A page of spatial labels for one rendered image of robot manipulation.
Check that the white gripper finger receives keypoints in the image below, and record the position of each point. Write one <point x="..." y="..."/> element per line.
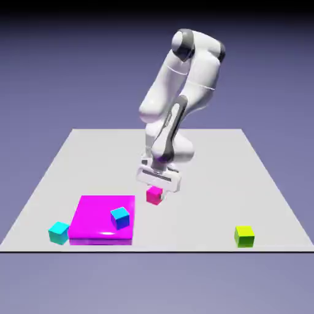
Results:
<point x="163" y="195"/>

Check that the small yellow-green cube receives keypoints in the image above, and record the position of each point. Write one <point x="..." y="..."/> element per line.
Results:
<point x="244" y="236"/>

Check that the small cyan cube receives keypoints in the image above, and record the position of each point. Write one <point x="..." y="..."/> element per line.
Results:
<point x="58" y="233"/>

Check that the small blue cube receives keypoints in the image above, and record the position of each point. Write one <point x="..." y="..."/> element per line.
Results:
<point x="120" y="217"/>

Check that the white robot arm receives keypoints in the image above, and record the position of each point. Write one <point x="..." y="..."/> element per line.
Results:
<point x="203" y="73"/>

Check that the large magenta box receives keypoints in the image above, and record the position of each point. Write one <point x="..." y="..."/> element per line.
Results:
<point x="101" y="218"/>

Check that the small pink cube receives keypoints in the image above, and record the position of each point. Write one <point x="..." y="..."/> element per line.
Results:
<point x="154" y="195"/>

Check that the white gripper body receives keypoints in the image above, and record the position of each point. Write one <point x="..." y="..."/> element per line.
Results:
<point x="159" y="178"/>

